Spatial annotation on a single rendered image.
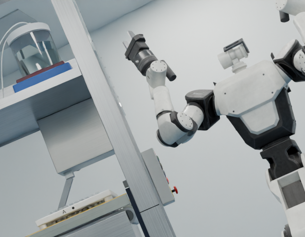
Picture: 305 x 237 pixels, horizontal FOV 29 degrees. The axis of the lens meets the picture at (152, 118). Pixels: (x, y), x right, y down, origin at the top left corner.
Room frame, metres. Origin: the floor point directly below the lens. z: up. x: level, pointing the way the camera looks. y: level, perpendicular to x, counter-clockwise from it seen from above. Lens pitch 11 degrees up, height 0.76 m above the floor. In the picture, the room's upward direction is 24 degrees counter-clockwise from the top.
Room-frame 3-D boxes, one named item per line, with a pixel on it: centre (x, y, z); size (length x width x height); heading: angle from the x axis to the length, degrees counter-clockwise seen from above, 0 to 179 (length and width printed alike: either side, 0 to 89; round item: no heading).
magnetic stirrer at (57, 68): (1.94, 0.28, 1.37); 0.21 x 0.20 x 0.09; 2
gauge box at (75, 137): (2.02, 0.26, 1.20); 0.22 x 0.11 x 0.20; 92
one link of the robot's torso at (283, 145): (2.40, -0.42, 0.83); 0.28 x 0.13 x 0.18; 164
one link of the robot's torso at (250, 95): (2.37, -0.42, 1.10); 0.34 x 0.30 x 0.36; 74
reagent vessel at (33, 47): (1.93, 0.28, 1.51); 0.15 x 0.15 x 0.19
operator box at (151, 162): (2.76, 0.09, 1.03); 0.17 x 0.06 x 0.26; 2
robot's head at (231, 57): (2.32, -0.39, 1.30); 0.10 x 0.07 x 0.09; 74
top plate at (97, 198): (1.90, 0.33, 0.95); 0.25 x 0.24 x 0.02; 2
